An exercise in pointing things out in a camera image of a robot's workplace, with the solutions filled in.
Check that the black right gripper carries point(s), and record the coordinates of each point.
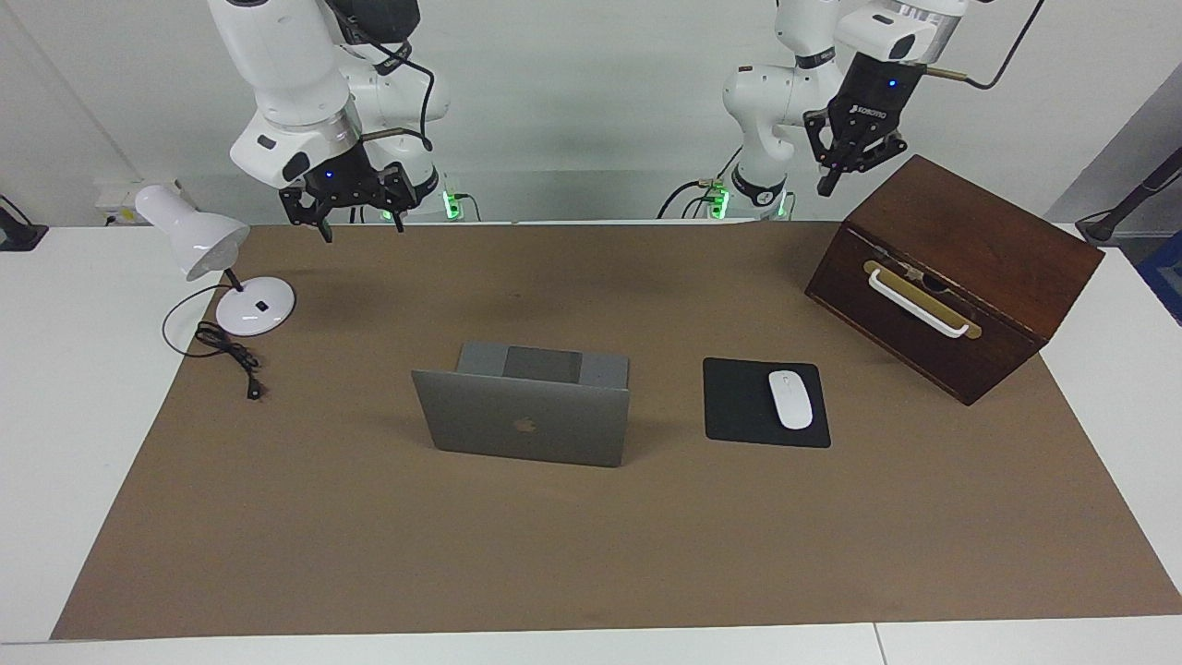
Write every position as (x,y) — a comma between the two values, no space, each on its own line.
(342,180)

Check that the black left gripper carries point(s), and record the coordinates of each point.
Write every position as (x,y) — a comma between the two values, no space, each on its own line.
(873,92)

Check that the silver laptop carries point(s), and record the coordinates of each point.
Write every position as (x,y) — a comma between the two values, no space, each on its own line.
(526,429)

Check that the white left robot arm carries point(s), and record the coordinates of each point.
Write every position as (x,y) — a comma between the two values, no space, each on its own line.
(766,102)

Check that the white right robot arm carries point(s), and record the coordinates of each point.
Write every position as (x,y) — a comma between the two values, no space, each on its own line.
(286,74)

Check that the white desk lamp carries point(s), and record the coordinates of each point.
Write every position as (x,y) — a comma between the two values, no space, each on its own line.
(199,242)

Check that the dark brown wooden box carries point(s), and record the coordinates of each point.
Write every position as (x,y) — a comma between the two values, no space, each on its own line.
(997,259)

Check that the black tripod leg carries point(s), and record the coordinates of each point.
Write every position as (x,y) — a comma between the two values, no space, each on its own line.
(1103,227)

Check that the white computer mouse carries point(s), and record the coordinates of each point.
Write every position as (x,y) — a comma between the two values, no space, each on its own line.
(790,402)

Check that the black mouse pad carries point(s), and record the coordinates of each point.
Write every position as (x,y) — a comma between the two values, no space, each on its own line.
(739,406)

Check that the black stand foot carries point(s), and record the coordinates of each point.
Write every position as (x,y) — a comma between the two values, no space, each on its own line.
(18,235)

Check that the blue crate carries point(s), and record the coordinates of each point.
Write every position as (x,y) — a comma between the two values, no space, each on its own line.
(1168,277)

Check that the brown table mat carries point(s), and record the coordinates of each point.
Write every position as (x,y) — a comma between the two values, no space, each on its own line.
(554,554)

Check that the white wall socket strip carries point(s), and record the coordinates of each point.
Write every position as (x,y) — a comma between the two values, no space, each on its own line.
(115,199)

